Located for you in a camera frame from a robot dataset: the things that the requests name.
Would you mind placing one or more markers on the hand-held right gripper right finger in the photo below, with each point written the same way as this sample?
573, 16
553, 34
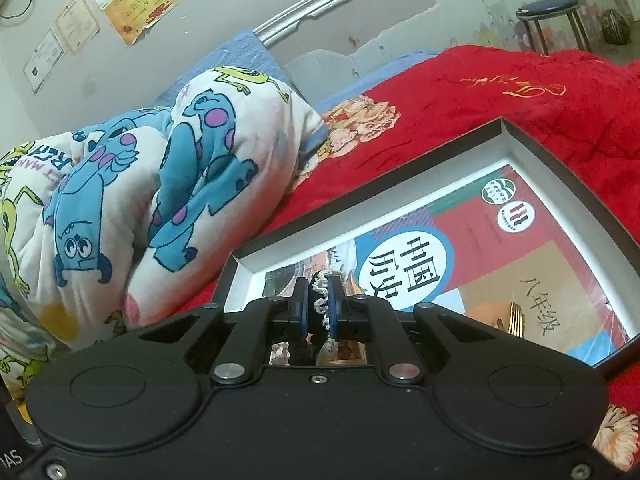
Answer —
334, 305

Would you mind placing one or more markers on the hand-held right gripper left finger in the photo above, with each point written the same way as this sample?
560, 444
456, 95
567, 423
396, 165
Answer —
301, 305

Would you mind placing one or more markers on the shallow white cardboard box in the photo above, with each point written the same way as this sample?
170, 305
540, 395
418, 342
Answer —
530, 155

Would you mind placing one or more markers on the red history textbook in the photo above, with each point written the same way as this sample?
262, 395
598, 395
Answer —
450, 240

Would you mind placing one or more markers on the cartoon monster printed quilt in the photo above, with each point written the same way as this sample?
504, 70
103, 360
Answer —
125, 185

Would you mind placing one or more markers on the red embroidered blanket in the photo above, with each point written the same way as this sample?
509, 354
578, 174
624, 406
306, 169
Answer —
450, 95

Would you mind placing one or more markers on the grey bed headboard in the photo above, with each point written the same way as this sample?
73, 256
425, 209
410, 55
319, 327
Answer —
320, 65

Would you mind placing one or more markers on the blue quilted pad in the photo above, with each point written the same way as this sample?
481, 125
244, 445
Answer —
240, 50

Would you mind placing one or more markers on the orange bordered certificate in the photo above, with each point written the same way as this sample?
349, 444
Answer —
150, 5

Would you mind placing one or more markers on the pale framed certificate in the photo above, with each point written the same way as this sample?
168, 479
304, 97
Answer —
45, 60
77, 22

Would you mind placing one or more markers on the blue topped metal stool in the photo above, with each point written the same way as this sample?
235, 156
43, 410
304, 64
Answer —
550, 7

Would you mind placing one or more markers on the brown striped ball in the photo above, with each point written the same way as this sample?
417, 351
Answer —
615, 27

